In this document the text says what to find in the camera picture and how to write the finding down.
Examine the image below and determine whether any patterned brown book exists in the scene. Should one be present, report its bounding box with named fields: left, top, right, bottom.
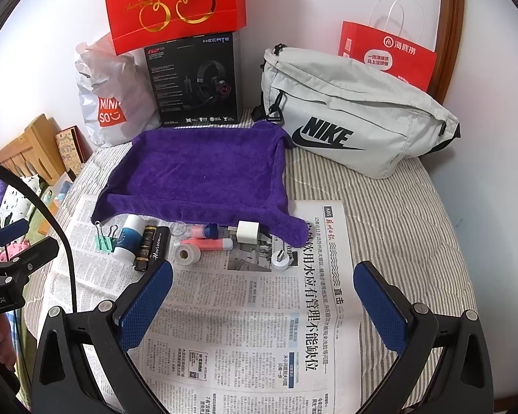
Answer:
left=55, top=126, right=88, bottom=177

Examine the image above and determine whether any black lettered box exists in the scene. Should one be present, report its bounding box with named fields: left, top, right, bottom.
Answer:
left=148, top=226, right=170, bottom=265

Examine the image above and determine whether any purple towel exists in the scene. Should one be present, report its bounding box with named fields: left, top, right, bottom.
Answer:
left=92, top=121, right=308, bottom=247

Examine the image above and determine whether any newspaper sheet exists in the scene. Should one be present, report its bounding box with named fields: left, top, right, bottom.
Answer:
left=46, top=193, right=364, bottom=414

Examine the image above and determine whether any green binder clip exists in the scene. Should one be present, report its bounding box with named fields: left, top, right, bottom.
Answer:
left=94, top=221, right=118, bottom=253

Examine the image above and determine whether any white Miniso plastic bag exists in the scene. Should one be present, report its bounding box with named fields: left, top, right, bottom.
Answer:
left=75, top=34, right=160, bottom=147

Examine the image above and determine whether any clear round plastic lid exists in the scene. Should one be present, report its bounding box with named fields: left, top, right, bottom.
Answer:
left=169, top=220, right=187, bottom=236

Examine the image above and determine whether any white Nike waist bag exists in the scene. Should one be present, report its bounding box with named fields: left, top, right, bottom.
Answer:
left=259, top=44, right=460, bottom=179

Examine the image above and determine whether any white blue cylindrical bottle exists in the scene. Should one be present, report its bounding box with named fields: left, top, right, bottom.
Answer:
left=113, top=214, right=146, bottom=265

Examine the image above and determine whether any pink bottle blue cap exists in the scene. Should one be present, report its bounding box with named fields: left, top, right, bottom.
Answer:
left=190, top=223, right=219, bottom=239

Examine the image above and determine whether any red gift bag gold print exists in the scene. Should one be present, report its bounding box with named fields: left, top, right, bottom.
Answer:
left=105, top=0, right=246, bottom=54

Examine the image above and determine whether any small round white adapter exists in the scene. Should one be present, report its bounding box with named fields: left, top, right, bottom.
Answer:
left=271, top=249, right=291, bottom=272

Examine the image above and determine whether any black gold-banded tube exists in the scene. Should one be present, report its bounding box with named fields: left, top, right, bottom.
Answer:
left=134, top=225, right=157, bottom=272

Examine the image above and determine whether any red paper shopping bag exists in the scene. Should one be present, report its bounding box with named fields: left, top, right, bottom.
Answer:
left=338, top=0, right=437, bottom=92

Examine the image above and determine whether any white square charger plug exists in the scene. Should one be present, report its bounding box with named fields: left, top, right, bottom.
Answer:
left=228, top=220, right=260, bottom=245

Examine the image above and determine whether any black headset box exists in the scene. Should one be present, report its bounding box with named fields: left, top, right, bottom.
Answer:
left=144, top=31, right=241, bottom=127

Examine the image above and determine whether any wooden curved frame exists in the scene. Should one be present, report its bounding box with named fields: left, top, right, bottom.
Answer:
left=428, top=0, right=465, bottom=104

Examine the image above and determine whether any white tape roll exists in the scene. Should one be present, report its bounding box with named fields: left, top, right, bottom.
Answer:
left=175, top=243, right=201, bottom=266

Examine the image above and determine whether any person's left hand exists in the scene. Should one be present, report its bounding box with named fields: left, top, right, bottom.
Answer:
left=0, top=313, right=17, bottom=371

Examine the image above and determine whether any wooden rack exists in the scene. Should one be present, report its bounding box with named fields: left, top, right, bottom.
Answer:
left=0, top=114, right=65, bottom=186

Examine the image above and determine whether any black cable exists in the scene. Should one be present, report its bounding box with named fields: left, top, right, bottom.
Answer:
left=0, top=156, right=79, bottom=315

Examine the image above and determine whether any pink white tube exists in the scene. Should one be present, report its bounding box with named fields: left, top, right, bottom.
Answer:
left=181, top=238, right=234, bottom=252

